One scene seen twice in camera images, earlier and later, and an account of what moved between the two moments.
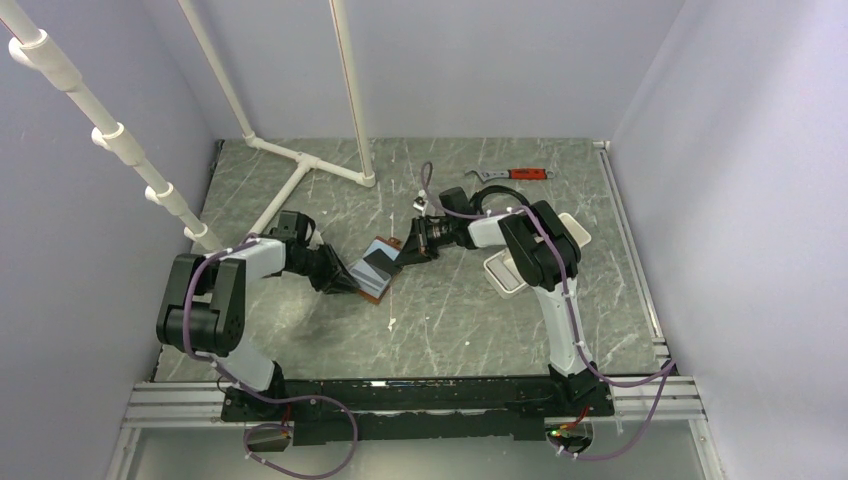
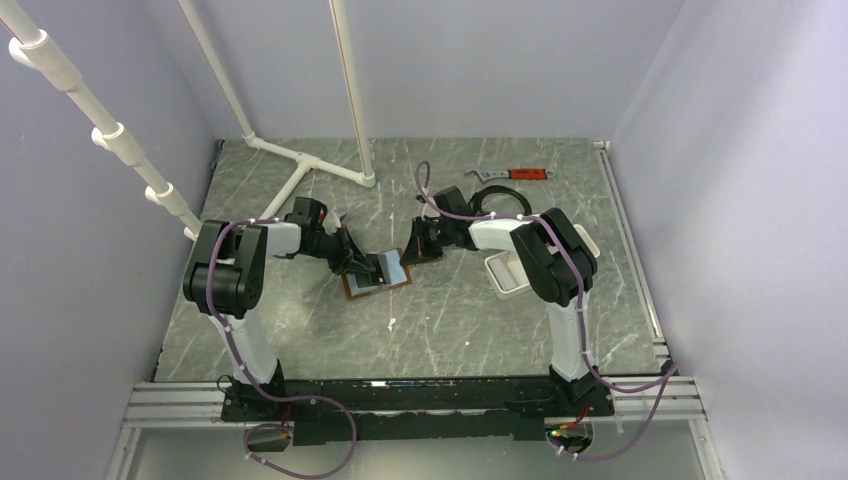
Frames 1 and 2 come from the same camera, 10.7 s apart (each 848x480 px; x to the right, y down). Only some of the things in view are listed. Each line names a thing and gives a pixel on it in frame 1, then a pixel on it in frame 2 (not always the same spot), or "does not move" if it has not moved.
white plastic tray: [504, 279] does not move
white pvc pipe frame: [39, 50] does not move
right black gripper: [418, 248] does not move
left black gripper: [335, 279] to [350, 258]
